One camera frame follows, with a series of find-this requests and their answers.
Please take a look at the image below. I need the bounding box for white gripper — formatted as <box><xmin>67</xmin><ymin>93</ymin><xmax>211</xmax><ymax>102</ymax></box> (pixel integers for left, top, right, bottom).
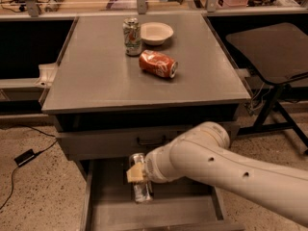
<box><xmin>126</xmin><ymin>148</ymin><xmax>167</xmax><ymax>183</ymax></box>

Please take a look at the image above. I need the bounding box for silver redbull can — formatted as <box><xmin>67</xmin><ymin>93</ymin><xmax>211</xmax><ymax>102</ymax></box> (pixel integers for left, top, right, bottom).
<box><xmin>126</xmin><ymin>153</ymin><xmax>153</xmax><ymax>204</ymax></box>

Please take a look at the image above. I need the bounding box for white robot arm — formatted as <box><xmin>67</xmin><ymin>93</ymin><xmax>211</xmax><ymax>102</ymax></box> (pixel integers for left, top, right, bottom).
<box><xmin>127</xmin><ymin>121</ymin><xmax>308</xmax><ymax>227</ymax></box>

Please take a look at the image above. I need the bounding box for open middle grey drawer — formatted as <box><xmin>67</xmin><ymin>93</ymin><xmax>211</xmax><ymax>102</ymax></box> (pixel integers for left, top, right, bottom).
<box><xmin>81</xmin><ymin>158</ymin><xmax>244</xmax><ymax>231</ymax></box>

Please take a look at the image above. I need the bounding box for upper grey drawer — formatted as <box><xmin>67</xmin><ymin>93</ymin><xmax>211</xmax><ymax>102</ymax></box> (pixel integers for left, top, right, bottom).
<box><xmin>57</xmin><ymin>125</ymin><xmax>193</xmax><ymax>161</ymax></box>

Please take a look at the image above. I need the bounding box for grey drawer cabinet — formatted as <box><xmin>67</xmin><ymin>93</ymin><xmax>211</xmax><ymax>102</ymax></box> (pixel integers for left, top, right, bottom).
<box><xmin>40</xmin><ymin>12</ymin><xmax>252</xmax><ymax>231</ymax></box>

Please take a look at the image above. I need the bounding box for crushed orange soda can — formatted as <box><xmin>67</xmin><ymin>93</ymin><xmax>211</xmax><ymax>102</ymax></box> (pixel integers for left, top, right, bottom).
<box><xmin>139</xmin><ymin>50</ymin><xmax>178</xmax><ymax>79</ymax></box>

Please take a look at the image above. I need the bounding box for upright green white can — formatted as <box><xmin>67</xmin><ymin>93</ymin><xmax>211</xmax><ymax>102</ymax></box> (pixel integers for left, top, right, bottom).
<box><xmin>122</xmin><ymin>17</ymin><xmax>141</xmax><ymax>56</ymax></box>

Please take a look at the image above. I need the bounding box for black power adapter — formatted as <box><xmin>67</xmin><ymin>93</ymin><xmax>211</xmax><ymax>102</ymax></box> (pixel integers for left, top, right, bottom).
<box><xmin>14</xmin><ymin>149</ymin><xmax>36</xmax><ymax>167</ymax></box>

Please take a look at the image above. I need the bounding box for white bowl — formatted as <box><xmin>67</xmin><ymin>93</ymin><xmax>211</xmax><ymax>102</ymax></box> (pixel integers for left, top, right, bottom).
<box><xmin>141</xmin><ymin>22</ymin><xmax>173</xmax><ymax>46</ymax></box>

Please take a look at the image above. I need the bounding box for black side table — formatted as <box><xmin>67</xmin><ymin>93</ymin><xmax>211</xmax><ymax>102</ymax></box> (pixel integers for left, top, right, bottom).
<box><xmin>226</xmin><ymin>22</ymin><xmax>308</xmax><ymax>146</ymax></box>

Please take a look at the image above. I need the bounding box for black drawer handle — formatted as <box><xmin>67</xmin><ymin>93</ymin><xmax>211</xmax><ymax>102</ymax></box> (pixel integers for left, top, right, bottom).
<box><xmin>137</xmin><ymin>136</ymin><xmax>167</xmax><ymax>146</ymax></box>

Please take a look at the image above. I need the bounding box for white plastic bracket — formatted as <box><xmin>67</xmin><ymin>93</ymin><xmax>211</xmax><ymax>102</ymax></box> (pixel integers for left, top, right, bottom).
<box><xmin>35</xmin><ymin>63</ymin><xmax>59</xmax><ymax>89</ymax></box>

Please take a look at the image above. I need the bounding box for black floor cable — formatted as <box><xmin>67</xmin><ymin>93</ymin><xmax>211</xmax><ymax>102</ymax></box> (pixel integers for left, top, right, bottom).
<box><xmin>0</xmin><ymin>124</ymin><xmax>58</xmax><ymax>211</ymax></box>

